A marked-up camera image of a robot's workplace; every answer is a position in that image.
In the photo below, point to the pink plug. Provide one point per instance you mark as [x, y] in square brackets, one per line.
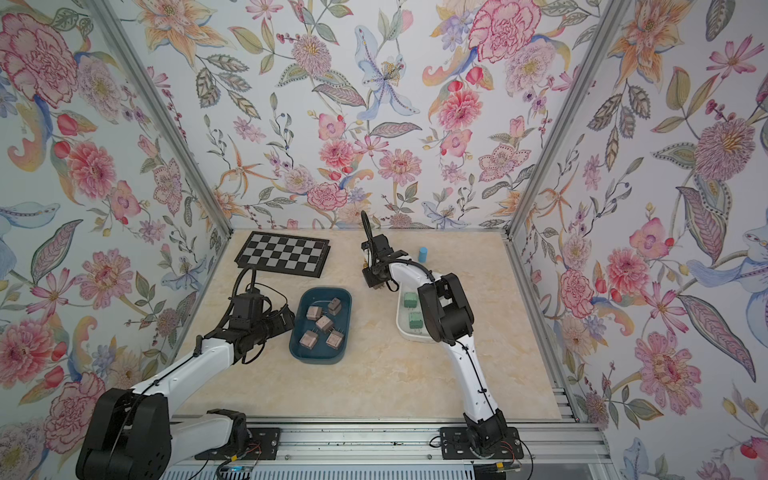
[314, 313]
[309, 340]
[325, 324]
[334, 307]
[335, 340]

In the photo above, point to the light blue cylinder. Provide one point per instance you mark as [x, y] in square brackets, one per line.
[423, 254]

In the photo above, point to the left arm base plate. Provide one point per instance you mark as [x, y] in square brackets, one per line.
[261, 444]

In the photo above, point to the black white chessboard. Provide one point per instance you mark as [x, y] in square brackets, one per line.
[284, 254]

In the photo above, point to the teal storage box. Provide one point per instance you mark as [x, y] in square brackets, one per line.
[321, 354]

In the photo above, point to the green plug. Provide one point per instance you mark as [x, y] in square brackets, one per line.
[415, 320]
[410, 300]

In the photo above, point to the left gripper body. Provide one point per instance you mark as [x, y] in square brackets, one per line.
[271, 325]

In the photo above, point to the white storage box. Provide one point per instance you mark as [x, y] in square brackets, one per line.
[408, 312]

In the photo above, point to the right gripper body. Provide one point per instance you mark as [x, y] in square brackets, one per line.
[372, 276]

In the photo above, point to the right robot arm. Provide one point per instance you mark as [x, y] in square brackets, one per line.
[448, 319]

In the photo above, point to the aluminium front rail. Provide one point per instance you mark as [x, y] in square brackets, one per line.
[382, 441]

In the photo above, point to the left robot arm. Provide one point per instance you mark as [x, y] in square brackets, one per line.
[132, 434]

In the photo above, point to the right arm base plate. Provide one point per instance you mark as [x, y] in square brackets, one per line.
[455, 444]

